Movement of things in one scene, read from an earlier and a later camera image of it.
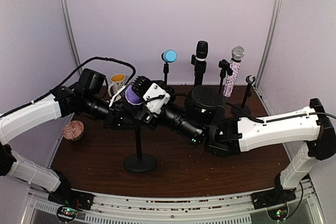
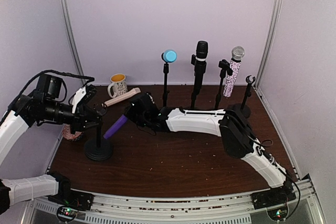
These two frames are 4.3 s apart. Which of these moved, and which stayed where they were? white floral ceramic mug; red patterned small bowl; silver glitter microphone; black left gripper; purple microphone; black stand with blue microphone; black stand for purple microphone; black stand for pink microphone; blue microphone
Moved: purple microphone; black left gripper; black stand for purple microphone
Stayed: black stand for pink microphone; white floral ceramic mug; red patterned small bowl; black stand with blue microphone; blue microphone; silver glitter microphone
